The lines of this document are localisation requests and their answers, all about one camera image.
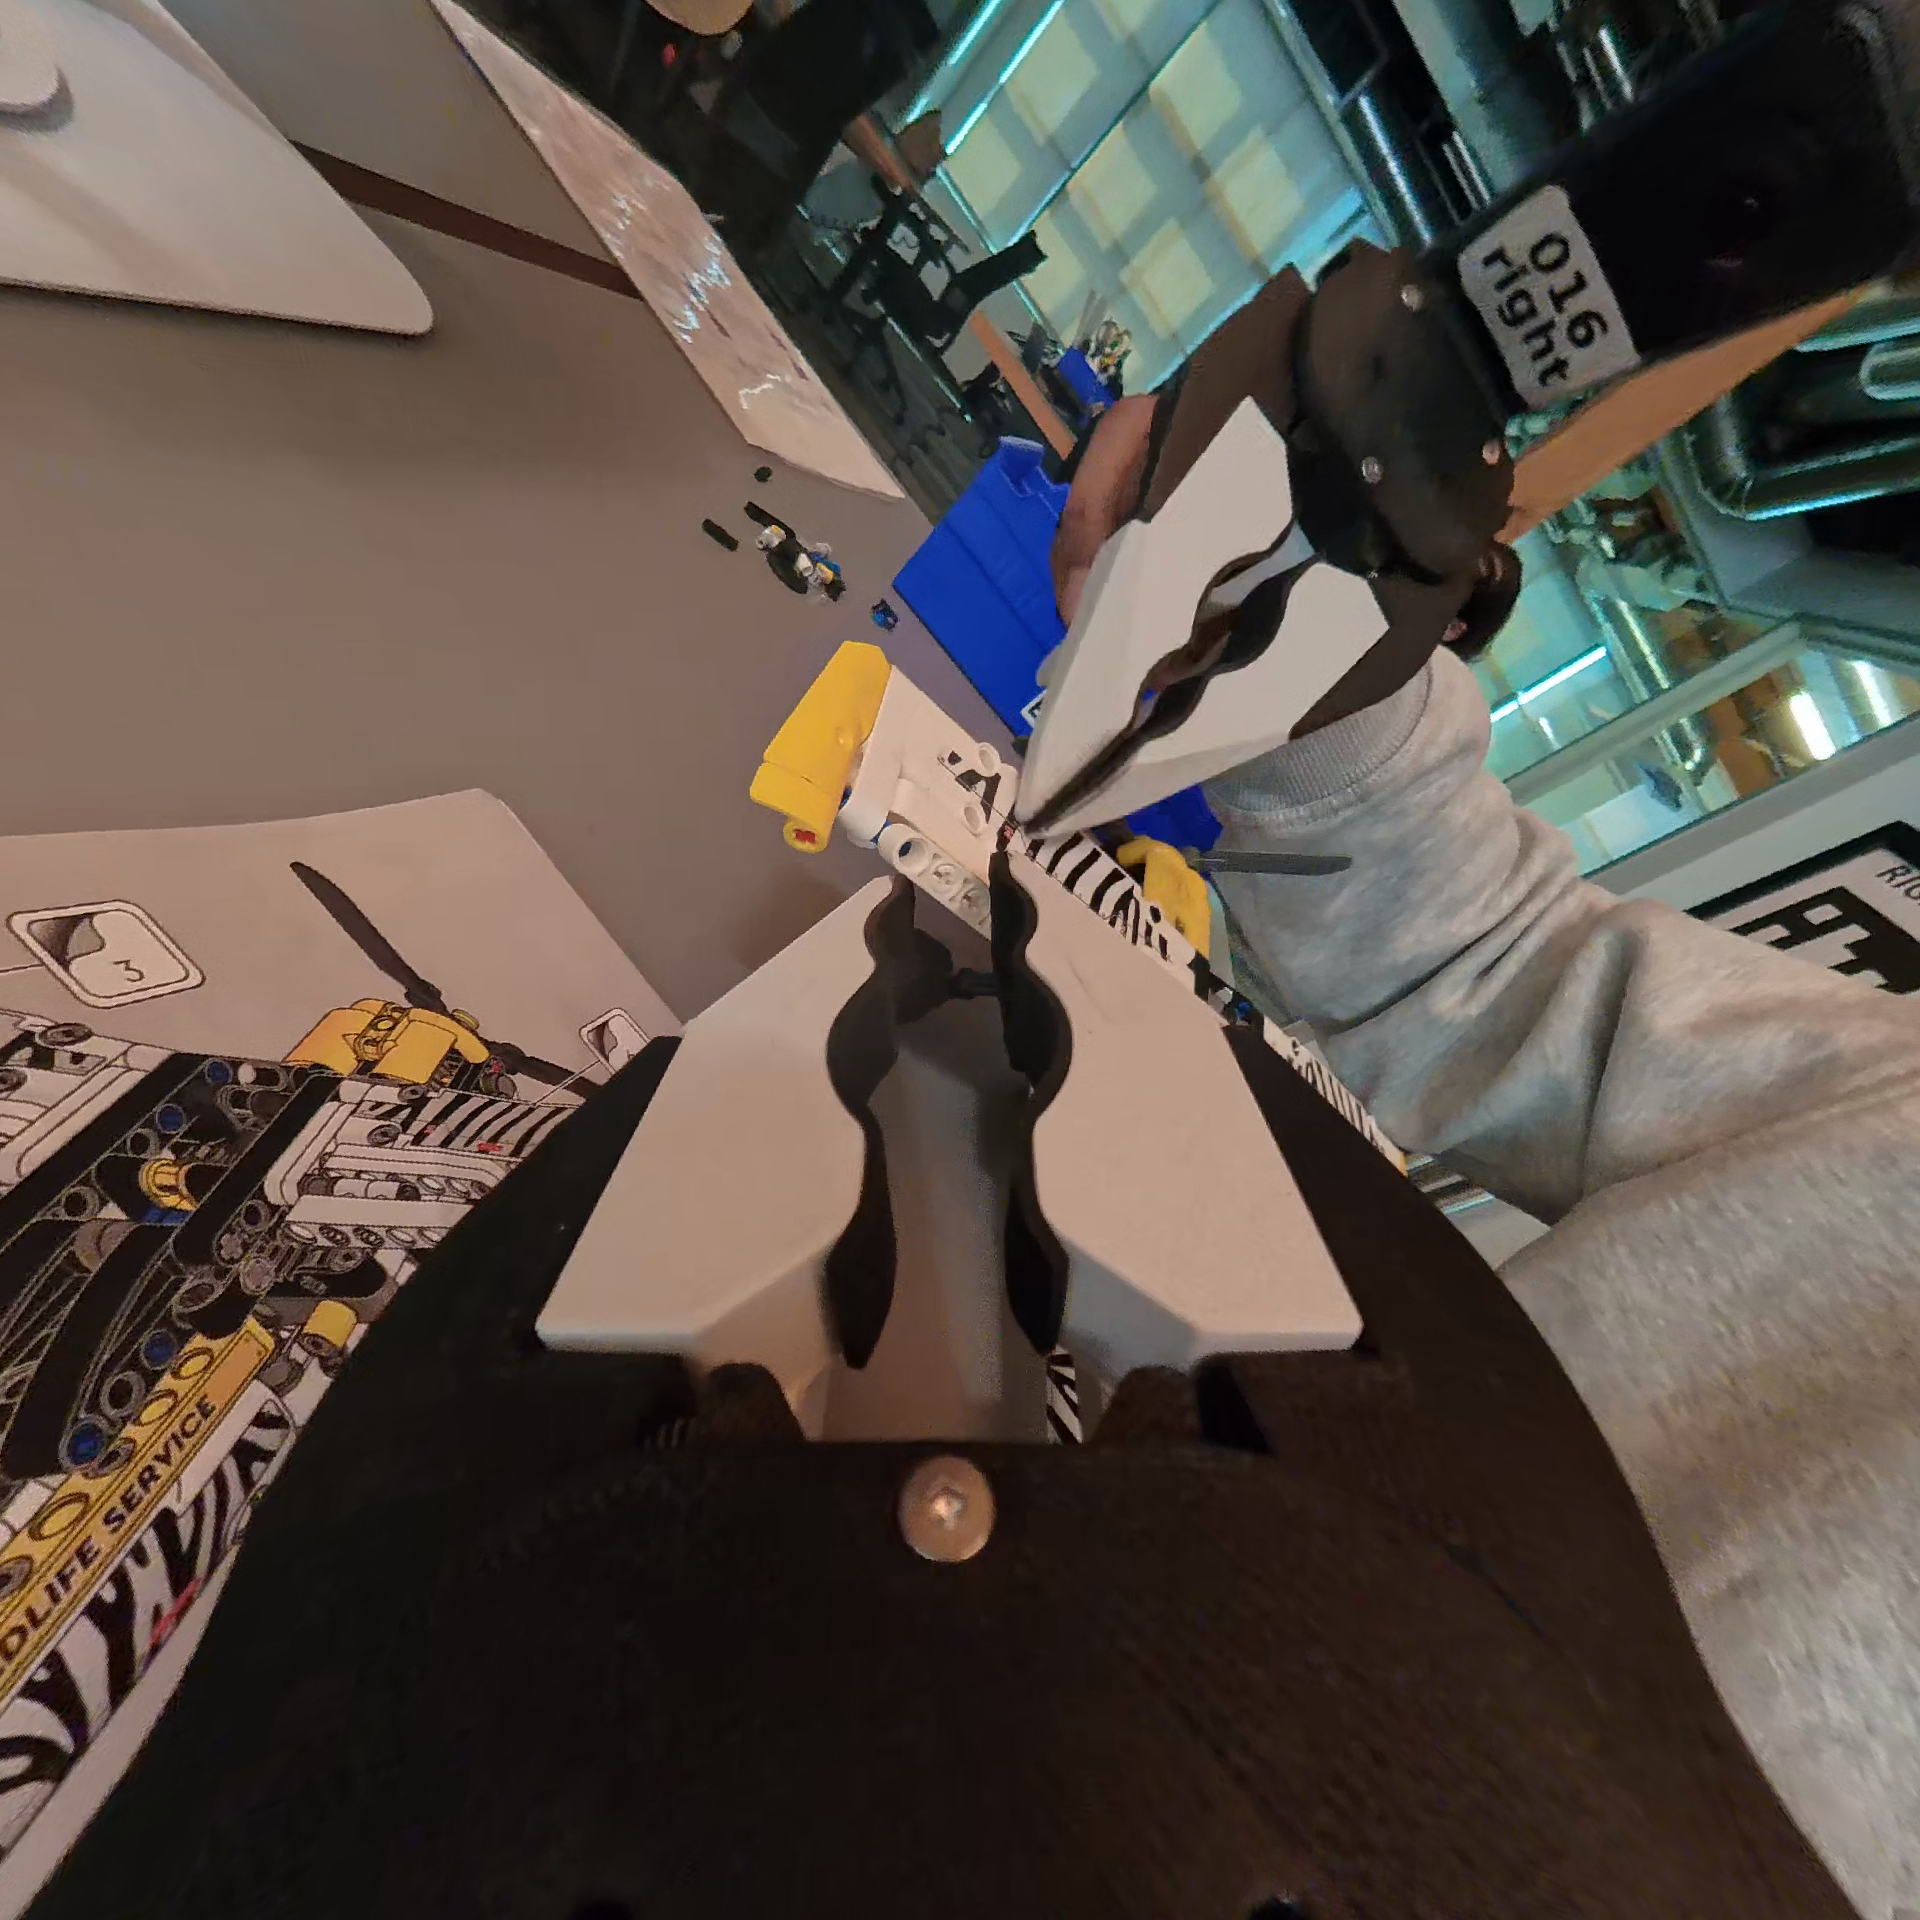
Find laminated paper sheet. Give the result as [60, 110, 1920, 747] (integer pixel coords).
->
[432, 0, 913, 503]

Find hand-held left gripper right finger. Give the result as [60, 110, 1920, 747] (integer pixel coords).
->
[983, 854, 1365, 1443]

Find lego instruction booklet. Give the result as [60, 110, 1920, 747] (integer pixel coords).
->
[0, 791, 688, 1864]

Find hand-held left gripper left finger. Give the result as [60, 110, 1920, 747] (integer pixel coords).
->
[537, 873, 921, 1443]

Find lego airplane model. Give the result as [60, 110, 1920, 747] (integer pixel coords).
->
[751, 640, 1503, 1450]

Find white monitor stand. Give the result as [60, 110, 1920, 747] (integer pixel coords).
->
[0, 0, 436, 339]

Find framed marker poster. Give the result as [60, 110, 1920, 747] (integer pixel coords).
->
[1683, 831, 1920, 1000]

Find loose small lego pieces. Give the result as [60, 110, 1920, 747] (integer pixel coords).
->
[699, 462, 904, 633]

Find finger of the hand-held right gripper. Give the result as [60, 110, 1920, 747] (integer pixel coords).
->
[1019, 566, 1385, 841]
[1032, 400, 1313, 826]

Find person's grey hoodie torso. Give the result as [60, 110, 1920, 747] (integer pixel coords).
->
[1499, 1035, 1920, 1920]

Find blue plastic bin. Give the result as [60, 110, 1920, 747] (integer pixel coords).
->
[891, 435, 1226, 859]

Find person's right hand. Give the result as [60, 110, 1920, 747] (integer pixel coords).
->
[1047, 394, 1164, 648]

